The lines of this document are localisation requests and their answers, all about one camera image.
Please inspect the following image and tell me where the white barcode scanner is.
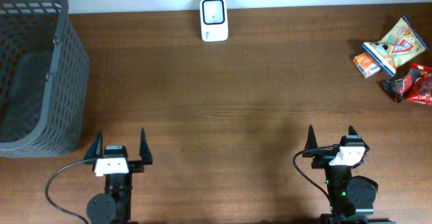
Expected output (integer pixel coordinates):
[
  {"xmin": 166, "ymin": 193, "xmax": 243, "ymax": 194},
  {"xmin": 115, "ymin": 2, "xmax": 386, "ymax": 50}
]
[{"xmin": 199, "ymin": 0, "xmax": 229, "ymax": 43}]

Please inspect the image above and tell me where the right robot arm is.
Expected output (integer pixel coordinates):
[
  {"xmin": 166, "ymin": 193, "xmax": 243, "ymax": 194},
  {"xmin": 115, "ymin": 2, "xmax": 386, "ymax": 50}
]
[{"xmin": 293, "ymin": 125, "xmax": 392, "ymax": 224}]

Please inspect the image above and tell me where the black and red snack packet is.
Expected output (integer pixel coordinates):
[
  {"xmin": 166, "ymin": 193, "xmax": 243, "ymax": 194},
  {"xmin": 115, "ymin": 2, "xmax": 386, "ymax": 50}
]
[{"xmin": 383, "ymin": 69, "xmax": 429, "ymax": 103}]

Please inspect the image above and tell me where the small orange tissue pack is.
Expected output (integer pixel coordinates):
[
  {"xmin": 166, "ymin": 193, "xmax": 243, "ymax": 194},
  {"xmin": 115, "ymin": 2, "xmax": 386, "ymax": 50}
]
[{"xmin": 352, "ymin": 53, "xmax": 381, "ymax": 78}]

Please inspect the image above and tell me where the beige snack bag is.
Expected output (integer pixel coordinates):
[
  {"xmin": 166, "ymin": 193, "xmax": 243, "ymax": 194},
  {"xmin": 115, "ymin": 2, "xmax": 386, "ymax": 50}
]
[{"xmin": 362, "ymin": 16, "xmax": 429, "ymax": 77}]

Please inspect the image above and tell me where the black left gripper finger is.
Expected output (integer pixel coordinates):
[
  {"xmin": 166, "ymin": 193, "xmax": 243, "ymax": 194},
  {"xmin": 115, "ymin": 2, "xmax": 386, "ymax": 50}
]
[
  {"xmin": 84, "ymin": 132, "xmax": 103, "ymax": 160},
  {"xmin": 139, "ymin": 128, "xmax": 153, "ymax": 165}
]

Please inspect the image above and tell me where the grey plastic mesh basket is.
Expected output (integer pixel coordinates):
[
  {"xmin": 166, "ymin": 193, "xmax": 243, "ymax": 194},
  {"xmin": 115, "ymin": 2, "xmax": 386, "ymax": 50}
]
[{"xmin": 1, "ymin": 0, "xmax": 90, "ymax": 158}]

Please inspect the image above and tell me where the red candy bag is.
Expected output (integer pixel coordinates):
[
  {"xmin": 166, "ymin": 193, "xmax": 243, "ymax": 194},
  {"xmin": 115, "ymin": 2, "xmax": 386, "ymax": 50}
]
[{"xmin": 406, "ymin": 63, "xmax": 431, "ymax": 105}]

